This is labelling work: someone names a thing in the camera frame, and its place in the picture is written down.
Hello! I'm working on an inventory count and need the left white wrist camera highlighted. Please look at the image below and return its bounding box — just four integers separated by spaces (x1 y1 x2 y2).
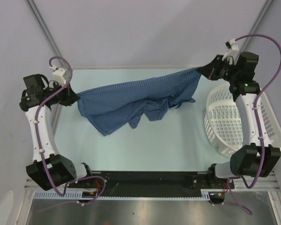
50 66 70 85

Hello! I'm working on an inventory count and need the right aluminium frame post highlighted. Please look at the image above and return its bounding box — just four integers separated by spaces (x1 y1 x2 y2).
228 0 274 59

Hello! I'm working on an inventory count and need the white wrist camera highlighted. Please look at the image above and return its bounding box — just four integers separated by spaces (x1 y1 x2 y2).
50 66 70 85
222 39 239 61

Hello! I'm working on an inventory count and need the white slotted cable duct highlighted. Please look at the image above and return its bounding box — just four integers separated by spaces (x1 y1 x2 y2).
33 189 224 201

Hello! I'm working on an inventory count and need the aluminium frame post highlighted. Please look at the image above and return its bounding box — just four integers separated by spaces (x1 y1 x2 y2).
228 0 274 59
25 0 62 57

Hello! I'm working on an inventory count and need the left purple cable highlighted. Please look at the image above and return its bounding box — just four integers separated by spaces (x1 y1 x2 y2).
35 56 107 213

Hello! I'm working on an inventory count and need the blue checkered long sleeve shirt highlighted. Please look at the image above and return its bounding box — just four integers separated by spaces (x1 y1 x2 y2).
78 68 201 136

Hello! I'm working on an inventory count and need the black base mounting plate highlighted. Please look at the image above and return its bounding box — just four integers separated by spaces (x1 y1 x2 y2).
67 170 235 198

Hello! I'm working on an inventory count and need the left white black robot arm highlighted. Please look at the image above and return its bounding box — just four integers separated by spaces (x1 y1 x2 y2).
19 74 94 191

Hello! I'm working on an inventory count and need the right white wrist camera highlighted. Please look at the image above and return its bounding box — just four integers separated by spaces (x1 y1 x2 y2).
222 39 239 61

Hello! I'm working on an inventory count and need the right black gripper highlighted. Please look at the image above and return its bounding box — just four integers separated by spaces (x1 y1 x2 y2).
198 54 240 83

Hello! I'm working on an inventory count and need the aluminium front rail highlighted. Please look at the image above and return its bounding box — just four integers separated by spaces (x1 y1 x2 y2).
23 171 280 190

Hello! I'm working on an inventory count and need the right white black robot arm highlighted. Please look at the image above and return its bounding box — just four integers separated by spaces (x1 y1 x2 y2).
197 52 281 189

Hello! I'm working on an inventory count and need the white plastic laundry basket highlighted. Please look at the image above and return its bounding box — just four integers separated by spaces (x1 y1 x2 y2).
204 83 281 158

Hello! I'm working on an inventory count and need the left aluminium frame post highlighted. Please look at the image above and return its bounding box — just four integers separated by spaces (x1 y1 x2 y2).
25 0 62 57

